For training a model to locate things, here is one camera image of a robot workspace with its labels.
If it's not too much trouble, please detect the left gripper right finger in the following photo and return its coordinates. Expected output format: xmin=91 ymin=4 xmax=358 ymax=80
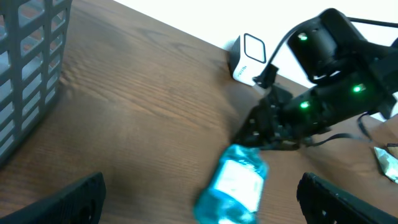
xmin=297 ymin=172 xmax=397 ymax=224

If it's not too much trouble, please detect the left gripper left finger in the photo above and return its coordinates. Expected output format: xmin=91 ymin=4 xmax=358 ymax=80
xmin=1 ymin=172 xmax=106 ymax=224

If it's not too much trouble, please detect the grey plastic shopping basket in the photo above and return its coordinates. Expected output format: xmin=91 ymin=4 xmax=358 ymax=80
xmin=1 ymin=0 xmax=72 ymax=164

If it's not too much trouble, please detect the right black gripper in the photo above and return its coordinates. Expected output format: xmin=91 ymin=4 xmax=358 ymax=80
xmin=231 ymin=85 xmax=311 ymax=151

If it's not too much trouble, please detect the pale green wet wipes pack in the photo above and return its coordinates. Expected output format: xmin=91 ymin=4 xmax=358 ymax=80
xmin=374 ymin=147 xmax=397 ymax=183

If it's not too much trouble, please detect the white barcode scanner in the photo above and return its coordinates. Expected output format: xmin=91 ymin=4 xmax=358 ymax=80
xmin=228 ymin=33 xmax=266 ymax=86

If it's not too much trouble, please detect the teal mouthwash bottle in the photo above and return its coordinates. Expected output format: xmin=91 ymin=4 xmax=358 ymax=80
xmin=193 ymin=144 xmax=269 ymax=224

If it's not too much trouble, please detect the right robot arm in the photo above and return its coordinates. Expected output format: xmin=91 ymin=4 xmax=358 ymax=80
xmin=232 ymin=8 xmax=397 ymax=151

